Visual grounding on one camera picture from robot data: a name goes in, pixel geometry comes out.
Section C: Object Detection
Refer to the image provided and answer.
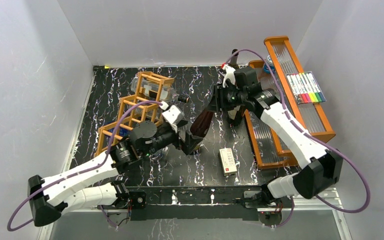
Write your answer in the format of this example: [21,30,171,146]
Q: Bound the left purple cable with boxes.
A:
[6,100,165,232]

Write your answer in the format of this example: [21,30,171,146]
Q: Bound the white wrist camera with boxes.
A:
[160,101,188,132]
[221,63,236,88]

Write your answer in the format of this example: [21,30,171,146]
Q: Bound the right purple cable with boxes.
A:
[223,48,372,229]

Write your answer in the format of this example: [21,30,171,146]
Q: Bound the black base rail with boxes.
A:
[44,185,344,229]

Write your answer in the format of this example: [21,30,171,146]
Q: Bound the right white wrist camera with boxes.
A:
[221,63,236,88]

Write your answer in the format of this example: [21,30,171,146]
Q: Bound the clear black-cap bottle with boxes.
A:
[139,78,190,103]

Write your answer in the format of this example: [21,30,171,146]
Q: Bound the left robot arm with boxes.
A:
[27,121,208,227]

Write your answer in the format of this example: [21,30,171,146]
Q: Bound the brown gold-cap wine bottle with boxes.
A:
[189,106,215,138]

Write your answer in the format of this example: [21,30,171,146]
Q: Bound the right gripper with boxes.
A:
[205,82,247,113]

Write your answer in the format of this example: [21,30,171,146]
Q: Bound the dark green black-cap wine bottle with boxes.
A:
[227,108,246,127]

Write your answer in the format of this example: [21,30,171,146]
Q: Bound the purple cable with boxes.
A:
[6,100,165,232]
[223,48,372,229]

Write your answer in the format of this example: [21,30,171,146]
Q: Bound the wooden wine rack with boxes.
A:
[94,71,175,157]

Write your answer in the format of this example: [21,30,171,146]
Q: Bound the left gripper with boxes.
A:
[141,119,203,158]

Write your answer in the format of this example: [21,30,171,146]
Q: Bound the blue-label can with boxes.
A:
[263,55,276,74]

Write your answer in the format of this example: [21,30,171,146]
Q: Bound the orange tiered shelf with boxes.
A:
[244,36,336,170]

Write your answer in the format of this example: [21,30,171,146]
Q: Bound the coloured marker pack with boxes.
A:
[286,71,326,105]

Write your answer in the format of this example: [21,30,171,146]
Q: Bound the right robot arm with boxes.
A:
[208,64,344,207]

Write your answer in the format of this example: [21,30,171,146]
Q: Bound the dark green silver-cap wine bottle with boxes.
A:
[224,48,240,70]

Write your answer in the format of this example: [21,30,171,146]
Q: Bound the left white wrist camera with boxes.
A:
[160,101,188,132]

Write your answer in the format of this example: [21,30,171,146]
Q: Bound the white rectangular box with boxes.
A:
[219,148,238,176]

